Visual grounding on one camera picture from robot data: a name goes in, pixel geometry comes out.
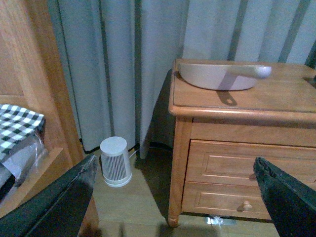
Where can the grey curtain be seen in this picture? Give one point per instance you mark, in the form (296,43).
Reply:
(117,55)

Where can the wooden drawer knob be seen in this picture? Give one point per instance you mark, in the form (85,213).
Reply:
(246,206)

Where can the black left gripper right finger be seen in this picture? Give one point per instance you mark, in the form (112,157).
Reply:
(290,203)

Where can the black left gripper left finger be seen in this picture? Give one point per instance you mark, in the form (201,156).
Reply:
(59,209)

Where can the wooden bed headboard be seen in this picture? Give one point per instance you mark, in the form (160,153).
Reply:
(31,76)

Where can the black white checkered bedsheet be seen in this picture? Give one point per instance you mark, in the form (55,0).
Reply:
(17,124)

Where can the white cylindrical air purifier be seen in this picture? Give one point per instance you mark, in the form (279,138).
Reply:
(116,169)

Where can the beige plastic dustpan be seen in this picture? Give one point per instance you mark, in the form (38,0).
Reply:
(223,77)

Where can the wooden nightstand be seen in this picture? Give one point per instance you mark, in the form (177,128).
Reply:
(219,134)

